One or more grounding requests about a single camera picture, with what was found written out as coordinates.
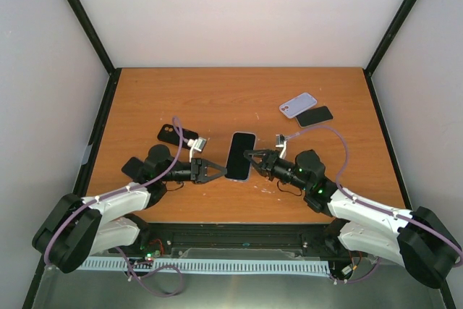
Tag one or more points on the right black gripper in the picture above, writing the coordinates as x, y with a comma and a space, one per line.
268, 163

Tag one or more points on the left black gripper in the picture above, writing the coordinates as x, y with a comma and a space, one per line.
202, 178

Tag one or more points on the white phone black screen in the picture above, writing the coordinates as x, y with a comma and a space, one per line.
314, 116

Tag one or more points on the dark blue phone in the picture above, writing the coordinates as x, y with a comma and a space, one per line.
132, 168

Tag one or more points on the left black table rail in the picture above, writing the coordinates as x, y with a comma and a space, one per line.
83, 178

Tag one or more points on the lavender phone case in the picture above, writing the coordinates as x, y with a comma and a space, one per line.
295, 106

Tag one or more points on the left controller board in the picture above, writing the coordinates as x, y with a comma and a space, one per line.
153, 250

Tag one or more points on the black frame post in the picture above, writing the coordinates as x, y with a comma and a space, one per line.
392, 30
87, 26

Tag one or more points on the right controller wiring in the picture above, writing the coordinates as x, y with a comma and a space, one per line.
352, 263

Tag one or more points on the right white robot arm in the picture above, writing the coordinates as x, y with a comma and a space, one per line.
322, 195

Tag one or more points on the right black frame post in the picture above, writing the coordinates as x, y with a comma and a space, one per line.
392, 30

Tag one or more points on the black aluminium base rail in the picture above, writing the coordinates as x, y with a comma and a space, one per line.
335, 239

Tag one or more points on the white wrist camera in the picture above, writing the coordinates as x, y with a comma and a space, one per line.
281, 145
196, 146

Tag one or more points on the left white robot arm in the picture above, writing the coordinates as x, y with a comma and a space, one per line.
147, 190

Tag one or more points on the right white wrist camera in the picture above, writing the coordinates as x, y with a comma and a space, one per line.
281, 145

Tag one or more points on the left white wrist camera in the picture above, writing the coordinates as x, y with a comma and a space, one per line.
196, 146

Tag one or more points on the black phone case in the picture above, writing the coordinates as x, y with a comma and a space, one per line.
167, 134

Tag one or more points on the blue smartphone black screen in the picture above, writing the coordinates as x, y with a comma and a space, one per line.
238, 167

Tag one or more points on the left black frame post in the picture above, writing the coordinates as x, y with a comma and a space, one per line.
87, 26

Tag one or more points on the light blue cable duct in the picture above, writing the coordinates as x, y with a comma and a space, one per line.
235, 267

